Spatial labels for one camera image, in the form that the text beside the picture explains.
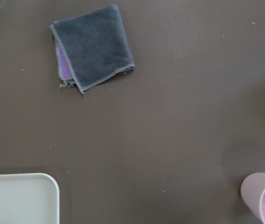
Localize beige tray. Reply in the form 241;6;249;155
0;173;60;224

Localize pink cup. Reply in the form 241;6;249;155
240;173;265;224

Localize grey folded cloth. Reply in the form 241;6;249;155
50;4;135;93

